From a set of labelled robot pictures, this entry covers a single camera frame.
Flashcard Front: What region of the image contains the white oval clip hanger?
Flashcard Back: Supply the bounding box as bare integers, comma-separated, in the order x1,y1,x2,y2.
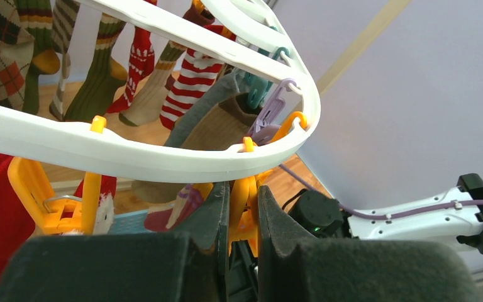
0,1,321,183

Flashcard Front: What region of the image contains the argyle brown hanging sock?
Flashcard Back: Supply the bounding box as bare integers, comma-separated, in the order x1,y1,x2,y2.
0,1,34,110

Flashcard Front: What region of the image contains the olive tan hanging sock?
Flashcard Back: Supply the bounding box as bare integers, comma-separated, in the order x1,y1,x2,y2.
131,92,262,204

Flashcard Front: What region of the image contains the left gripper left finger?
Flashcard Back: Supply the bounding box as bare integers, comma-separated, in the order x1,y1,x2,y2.
0,182,230,301

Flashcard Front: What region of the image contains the orange clothes peg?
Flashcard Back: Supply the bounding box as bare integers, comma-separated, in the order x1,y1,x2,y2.
228,111,307,258
7,116,108,237

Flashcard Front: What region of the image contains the teal clothes peg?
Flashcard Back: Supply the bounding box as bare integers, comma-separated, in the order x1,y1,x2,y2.
244,47,289,109

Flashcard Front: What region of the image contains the lilac clothes peg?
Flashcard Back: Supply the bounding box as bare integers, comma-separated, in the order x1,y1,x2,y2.
248,78,297,145

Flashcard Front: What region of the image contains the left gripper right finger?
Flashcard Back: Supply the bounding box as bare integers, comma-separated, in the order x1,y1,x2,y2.
258,186,478,301

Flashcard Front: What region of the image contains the red white striped sock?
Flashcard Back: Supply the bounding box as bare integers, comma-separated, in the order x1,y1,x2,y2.
159,4,236,131

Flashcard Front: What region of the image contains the purple mustard hanging sock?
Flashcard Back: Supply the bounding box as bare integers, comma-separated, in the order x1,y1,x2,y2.
143,183,214,232

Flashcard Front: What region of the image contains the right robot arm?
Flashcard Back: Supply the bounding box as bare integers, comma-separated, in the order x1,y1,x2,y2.
287,173,483,255

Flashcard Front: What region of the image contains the grey hanging sock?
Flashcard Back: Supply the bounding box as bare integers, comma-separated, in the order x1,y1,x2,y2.
164,69,248,148

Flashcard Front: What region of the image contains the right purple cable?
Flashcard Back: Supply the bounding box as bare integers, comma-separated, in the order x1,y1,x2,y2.
279,163,483,221

